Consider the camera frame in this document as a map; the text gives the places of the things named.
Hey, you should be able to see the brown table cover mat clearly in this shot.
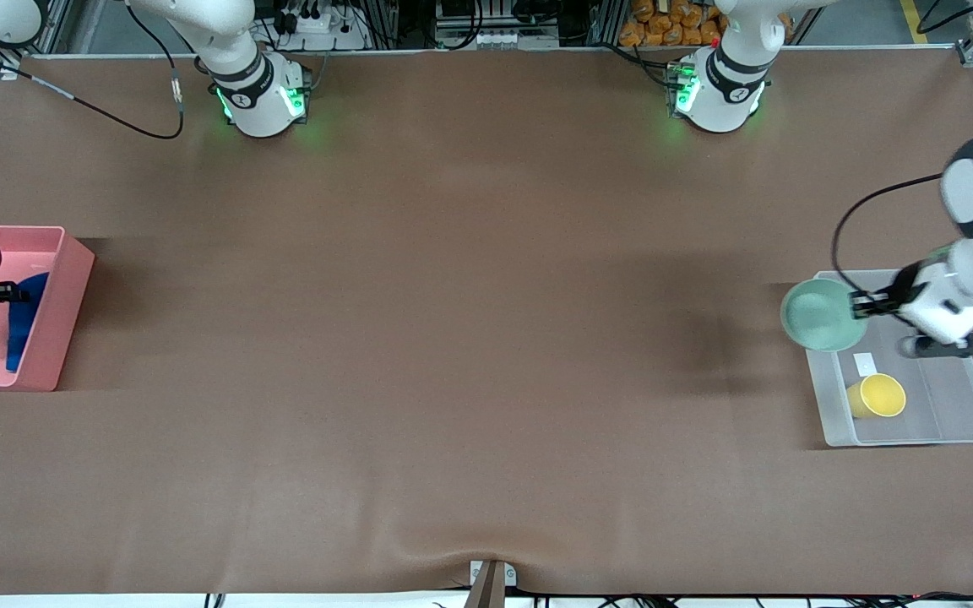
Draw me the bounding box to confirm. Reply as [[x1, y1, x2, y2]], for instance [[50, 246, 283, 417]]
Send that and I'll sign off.
[[0, 49, 973, 596]]

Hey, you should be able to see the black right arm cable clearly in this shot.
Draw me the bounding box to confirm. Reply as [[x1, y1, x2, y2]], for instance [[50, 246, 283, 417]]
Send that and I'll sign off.
[[0, 4, 186, 288]]

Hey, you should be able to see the mint green bowl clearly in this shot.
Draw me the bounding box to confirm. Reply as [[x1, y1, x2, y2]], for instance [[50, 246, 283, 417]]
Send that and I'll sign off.
[[780, 278, 870, 353]]

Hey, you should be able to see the pink plastic bin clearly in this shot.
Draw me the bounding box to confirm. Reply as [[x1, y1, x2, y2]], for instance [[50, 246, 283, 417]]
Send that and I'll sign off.
[[0, 225, 96, 393]]

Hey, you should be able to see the blue cloth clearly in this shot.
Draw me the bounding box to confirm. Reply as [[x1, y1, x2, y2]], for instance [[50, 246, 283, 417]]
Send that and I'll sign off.
[[5, 271, 51, 373]]

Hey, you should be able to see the brown post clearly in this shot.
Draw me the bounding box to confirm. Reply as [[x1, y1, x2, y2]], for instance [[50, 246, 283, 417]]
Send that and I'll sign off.
[[464, 562, 507, 608]]

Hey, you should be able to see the yellow cup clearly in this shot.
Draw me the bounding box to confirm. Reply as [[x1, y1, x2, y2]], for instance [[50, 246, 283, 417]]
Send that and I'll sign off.
[[845, 373, 907, 421]]

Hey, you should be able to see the white socket strip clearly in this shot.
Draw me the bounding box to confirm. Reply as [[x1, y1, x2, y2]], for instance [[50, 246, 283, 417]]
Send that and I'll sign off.
[[436, 30, 559, 50]]

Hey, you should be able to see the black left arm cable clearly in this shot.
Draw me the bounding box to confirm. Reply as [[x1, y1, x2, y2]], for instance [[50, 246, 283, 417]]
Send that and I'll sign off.
[[830, 173, 945, 296]]

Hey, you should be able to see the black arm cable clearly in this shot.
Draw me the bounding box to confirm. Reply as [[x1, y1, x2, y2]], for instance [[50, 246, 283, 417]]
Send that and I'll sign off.
[[0, 4, 186, 288], [830, 173, 945, 296]]

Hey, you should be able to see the orange packets pile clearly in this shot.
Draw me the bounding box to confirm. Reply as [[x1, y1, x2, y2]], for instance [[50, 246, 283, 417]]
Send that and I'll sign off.
[[619, 0, 728, 47]]

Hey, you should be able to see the white power strip with plugs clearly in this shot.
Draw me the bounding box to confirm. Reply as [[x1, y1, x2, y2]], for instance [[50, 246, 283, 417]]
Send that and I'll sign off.
[[271, 4, 369, 52]]

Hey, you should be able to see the translucent white plastic bin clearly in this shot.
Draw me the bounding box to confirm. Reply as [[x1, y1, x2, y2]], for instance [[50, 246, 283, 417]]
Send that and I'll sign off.
[[803, 269, 973, 448]]

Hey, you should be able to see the metal table edge bracket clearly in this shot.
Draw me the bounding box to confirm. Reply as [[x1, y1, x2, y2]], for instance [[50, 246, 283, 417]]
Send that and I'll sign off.
[[470, 560, 518, 588]]

